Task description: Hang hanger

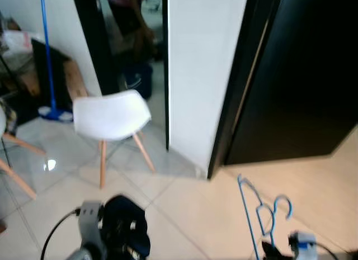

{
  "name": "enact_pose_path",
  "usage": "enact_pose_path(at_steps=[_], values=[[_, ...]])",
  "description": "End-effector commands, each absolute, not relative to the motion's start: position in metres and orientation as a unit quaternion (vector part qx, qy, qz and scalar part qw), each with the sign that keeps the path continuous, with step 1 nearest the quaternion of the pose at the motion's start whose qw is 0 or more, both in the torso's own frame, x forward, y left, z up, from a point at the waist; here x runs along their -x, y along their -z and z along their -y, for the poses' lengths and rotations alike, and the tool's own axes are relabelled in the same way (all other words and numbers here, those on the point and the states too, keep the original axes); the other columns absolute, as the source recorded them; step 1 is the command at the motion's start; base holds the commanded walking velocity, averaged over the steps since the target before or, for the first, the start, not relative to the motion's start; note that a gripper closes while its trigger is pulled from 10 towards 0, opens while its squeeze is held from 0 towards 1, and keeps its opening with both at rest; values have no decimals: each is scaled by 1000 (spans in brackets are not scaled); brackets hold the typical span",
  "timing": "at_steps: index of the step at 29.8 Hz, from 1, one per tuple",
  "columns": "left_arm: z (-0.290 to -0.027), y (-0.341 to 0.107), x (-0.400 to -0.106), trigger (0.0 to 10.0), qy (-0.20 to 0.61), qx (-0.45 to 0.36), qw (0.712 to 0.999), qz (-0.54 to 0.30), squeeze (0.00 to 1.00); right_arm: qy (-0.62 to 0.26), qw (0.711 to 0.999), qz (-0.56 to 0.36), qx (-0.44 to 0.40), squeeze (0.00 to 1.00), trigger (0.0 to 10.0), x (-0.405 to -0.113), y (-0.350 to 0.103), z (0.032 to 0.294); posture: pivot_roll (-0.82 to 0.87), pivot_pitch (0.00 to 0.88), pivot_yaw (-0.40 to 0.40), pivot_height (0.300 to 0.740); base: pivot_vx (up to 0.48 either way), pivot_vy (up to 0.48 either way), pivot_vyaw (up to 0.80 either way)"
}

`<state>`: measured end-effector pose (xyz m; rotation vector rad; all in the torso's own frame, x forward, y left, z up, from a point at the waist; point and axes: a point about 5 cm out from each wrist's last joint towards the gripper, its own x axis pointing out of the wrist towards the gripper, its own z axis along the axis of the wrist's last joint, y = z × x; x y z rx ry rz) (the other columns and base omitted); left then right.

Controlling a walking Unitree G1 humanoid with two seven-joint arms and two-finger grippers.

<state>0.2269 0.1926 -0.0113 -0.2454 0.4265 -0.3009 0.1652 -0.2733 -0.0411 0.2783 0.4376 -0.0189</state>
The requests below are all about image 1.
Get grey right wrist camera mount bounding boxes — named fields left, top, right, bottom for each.
left=289, top=231, right=318, bottom=260

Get black flat board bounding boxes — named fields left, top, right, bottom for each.
left=31, top=39, right=70, bottom=112

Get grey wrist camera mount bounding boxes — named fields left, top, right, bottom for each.
left=289, top=231, right=318, bottom=260
left=77, top=201, right=108, bottom=260

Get blue bucket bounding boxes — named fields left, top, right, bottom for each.
left=123, top=62, right=153, bottom=100

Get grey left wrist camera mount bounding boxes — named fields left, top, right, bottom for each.
left=77, top=201, right=108, bottom=260

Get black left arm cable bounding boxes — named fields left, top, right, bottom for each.
left=40, top=209, right=82, bottom=260

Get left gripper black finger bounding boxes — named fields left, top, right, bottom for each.
left=105, top=196, right=129, bottom=233
left=129, top=200, right=149, bottom=233

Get pink white plastic bag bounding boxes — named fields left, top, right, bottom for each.
left=0, top=28, right=34, bottom=55

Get brown cardboard piece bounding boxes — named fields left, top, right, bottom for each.
left=63, top=60, right=89, bottom=101

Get white chair wooden legs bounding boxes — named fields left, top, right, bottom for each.
left=73, top=89, right=157, bottom=189
left=0, top=101, right=46, bottom=200

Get blue clothes hanger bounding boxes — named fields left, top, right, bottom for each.
left=237, top=174, right=294, bottom=260

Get blue handled mop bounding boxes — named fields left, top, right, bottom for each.
left=38, top=0, right=74, bottom=122

